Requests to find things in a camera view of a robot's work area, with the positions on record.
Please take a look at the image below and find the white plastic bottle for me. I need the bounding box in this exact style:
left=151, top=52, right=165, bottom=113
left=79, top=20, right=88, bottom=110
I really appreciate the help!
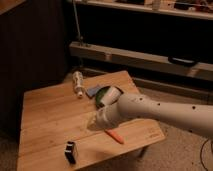
left=72, top=71, right=84, bottom=98

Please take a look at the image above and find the metal pole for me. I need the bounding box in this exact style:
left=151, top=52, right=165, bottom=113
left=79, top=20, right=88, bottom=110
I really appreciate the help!
left=72, top=0, right=83, bottom=46

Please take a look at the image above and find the black handle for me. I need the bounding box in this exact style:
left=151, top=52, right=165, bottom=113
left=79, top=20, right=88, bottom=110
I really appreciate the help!
left=168, top=57, right=198, bottom=67

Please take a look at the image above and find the green bowl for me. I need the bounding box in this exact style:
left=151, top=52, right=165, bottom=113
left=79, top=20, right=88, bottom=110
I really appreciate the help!
left=95, top=86, right=123, bottom=108

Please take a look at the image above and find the white cup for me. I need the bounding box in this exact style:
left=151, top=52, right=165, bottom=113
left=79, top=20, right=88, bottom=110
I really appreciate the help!
left=101, top=87, right=120, bottom=105

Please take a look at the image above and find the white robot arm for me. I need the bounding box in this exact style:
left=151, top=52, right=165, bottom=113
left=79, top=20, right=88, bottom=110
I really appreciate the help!
left=87, top=93, right=213, bottom=140

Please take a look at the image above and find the black standing eraser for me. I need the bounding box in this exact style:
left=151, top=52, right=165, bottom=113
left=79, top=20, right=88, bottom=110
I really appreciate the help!
left=64, top=141, right=76, bottom=164

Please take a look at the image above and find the orange carrot toy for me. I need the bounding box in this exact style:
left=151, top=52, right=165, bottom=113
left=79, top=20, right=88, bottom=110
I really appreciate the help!
left=105, top=130, right=124, bottom=144

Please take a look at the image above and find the blue sponge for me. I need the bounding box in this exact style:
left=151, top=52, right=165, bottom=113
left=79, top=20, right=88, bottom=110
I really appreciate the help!
left=86, top=85, right=101, bottom=98

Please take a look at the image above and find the wooden shelf rail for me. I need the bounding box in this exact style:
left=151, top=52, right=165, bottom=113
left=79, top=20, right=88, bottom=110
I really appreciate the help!
left=69, top=41, right=213, bottom=81

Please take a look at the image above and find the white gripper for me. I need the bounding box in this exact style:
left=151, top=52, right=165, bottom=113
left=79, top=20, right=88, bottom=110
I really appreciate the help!
left=87, top=104, right=120, bottom=130

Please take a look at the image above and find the black cable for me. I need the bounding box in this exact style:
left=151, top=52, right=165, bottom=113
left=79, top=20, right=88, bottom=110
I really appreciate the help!
left=199, top=138, right=213, bottom=171

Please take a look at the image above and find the wooden table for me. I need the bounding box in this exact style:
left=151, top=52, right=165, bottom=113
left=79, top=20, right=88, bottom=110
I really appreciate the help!
left=16, top=69, right=166, bottom=171

